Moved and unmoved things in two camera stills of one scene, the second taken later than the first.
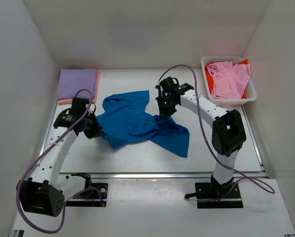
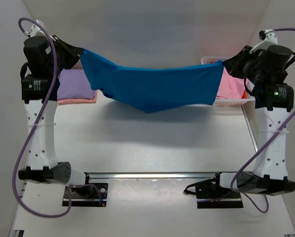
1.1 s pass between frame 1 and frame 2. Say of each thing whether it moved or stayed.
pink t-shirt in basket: stayed
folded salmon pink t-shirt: stayed
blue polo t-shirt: moved
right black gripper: moved
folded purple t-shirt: stayed
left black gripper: moved
